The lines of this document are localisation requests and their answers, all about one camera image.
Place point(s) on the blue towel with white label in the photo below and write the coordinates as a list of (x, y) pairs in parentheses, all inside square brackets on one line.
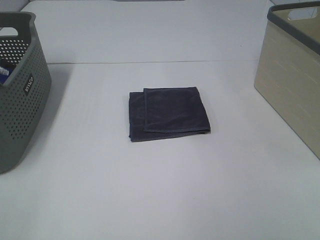
[(4, 71)]

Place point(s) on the beige plastic basket grey rim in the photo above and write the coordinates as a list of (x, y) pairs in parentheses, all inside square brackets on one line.
[(288, 71)]

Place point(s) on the grey perforated plastic basket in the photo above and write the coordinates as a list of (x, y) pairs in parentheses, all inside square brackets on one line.
[(24, 95)]

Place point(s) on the dark navy folded towel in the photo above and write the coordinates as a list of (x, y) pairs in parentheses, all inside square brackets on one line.
[(166, 113)]

